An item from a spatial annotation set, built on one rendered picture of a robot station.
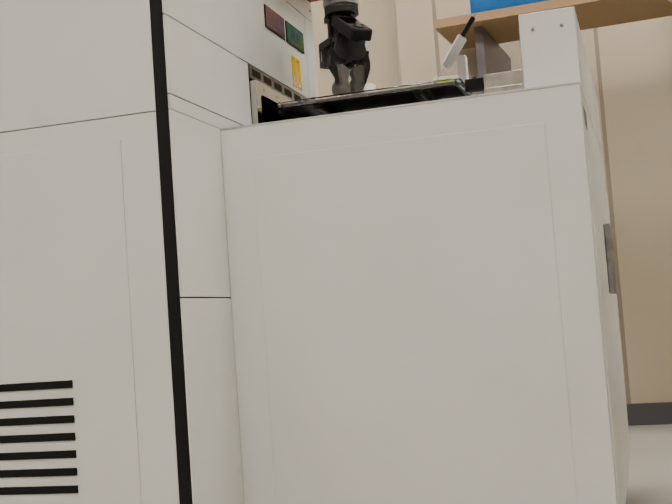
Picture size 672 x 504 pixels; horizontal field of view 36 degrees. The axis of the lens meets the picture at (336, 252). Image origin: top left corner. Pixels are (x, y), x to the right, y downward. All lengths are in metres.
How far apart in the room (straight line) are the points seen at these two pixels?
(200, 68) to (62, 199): 0.33
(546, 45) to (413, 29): 2.32
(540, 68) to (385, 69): 2.58
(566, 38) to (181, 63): 0.64
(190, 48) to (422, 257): 0.53
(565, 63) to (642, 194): 2.31
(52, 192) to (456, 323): 0.70
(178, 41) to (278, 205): 0.32
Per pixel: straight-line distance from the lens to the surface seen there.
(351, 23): 2.13
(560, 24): 1.81
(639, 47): 4.16
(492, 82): 1.99
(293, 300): 1.78
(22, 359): 1.78
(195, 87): 1.78
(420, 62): 4.06
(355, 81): 2.15
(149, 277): 1.67
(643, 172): 4.08
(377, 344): 1.74
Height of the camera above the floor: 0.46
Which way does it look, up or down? 4 degrees up
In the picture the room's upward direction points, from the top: 4 degrees counter-clockwise
